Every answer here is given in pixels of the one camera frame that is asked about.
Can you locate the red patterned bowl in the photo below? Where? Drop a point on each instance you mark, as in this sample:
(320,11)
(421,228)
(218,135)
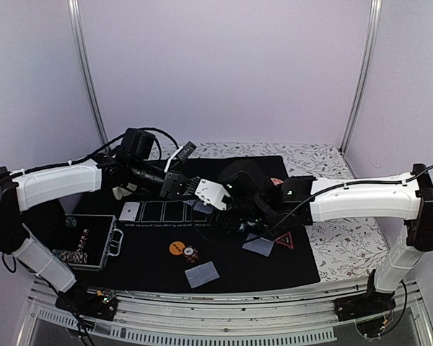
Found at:
(277,182)

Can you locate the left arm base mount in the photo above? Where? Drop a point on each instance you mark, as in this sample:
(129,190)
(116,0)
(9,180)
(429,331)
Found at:
(101,304)

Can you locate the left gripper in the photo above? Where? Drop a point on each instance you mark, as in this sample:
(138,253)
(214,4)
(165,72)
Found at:
(179,179)

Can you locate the orange big blind button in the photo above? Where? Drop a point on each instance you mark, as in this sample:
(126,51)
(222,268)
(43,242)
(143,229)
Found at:
(177,248)

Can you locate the upper poker chip row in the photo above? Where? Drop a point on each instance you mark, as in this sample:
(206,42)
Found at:
(70,222)

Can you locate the triangular all in button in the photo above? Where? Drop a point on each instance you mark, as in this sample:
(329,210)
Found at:
(285,240)

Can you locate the face up community card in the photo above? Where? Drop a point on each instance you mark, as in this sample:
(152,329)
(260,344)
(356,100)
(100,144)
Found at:
(129,211)

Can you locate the right aluminium frame post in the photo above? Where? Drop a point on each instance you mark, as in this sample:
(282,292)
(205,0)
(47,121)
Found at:
(369,46)

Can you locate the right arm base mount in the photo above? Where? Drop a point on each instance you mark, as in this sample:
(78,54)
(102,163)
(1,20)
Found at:
(366,304)

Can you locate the aluminium poker chip case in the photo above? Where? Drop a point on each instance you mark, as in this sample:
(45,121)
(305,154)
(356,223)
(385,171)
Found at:
(97,235)

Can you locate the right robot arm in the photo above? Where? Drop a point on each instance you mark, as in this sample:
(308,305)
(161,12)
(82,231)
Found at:
(308,199)

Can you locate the aluminium frame post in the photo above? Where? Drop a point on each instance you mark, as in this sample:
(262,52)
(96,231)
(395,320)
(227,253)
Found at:
(82,55)
(369,46)

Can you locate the dealt cards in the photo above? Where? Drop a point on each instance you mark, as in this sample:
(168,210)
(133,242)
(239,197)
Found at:
(201,274)
(258,245)

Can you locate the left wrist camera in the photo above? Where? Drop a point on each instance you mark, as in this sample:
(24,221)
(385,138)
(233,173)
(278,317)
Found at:
(180,155)

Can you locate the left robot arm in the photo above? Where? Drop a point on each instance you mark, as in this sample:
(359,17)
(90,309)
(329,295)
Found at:
(24,189)

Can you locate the red black chip stack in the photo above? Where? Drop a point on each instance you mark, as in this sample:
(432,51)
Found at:
(191,254)

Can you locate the lower poker chip row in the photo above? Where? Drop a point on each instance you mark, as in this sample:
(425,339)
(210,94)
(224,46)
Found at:
(71,257)

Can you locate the blue playing card deck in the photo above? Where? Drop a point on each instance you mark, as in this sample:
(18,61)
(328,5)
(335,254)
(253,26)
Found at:
(198,206)

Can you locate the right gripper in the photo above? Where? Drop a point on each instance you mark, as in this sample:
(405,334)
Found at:
(232,223)

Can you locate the black poker felt mat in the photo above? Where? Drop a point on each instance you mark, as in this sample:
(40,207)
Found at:
(146,264)

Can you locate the left aluminium frame post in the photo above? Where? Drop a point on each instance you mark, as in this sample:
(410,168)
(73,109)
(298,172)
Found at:
(82,55)

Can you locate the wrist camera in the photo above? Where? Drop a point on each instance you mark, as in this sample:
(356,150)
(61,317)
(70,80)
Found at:
(213,194)
(180,155)

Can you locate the floral patterned tablecloth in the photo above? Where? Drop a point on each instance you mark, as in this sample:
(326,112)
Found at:
(344,249)

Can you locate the poker chip row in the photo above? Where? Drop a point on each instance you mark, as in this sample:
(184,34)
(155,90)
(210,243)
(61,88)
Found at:
(70,222)
(71,257)

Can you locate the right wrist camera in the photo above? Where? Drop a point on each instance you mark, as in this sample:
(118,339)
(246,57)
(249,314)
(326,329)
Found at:
(213,194)

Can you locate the cream ceramic mug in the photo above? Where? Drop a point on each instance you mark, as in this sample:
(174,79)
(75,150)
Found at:
(120,192)

